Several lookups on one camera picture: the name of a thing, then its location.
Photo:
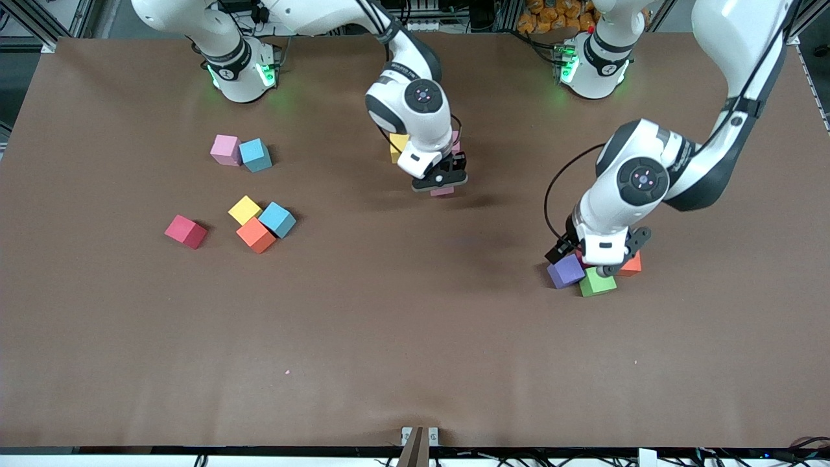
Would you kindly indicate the yellow foam cube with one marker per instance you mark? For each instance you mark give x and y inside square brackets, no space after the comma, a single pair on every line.
[245,209]
[395,146]

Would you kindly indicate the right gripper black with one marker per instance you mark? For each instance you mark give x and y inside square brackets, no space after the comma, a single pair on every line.
[458,163]

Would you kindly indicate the light pink foam cube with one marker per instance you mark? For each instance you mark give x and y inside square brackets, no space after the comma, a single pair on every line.
[456,139]
[442,192]
[225,149]

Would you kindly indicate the brown table cover mat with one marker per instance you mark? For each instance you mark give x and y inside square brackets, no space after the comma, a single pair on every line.
[415,324]

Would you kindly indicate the green foam cube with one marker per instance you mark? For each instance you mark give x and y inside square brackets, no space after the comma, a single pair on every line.
[597,283]

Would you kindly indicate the metal bracket with post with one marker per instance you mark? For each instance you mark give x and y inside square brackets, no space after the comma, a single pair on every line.
[418,451]

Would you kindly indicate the purple foam cube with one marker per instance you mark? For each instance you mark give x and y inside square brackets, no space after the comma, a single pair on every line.
[565,272]

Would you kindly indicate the blue foam cube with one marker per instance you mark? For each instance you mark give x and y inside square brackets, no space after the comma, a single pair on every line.
[277,219]
[255,155]

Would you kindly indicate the pile of orange objects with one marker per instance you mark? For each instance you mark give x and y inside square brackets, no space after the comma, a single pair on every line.
[551,16]

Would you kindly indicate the small white box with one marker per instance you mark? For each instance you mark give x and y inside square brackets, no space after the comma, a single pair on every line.
[647,458]

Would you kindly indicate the aluminium side rail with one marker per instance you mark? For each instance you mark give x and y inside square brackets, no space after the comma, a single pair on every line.
[818,97]

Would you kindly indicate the orange foam cube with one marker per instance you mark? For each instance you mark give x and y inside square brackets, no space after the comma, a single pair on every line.
[632,266]
[256,235]

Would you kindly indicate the aluminium frame post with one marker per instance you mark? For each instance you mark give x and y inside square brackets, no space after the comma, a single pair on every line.
[804,19]
[26,19]

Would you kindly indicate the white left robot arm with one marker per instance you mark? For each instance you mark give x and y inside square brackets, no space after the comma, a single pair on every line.
[609,201]

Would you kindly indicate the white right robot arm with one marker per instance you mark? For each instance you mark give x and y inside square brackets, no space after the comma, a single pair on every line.
[421,126]

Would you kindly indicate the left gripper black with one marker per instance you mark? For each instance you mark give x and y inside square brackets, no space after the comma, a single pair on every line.
[565,245]

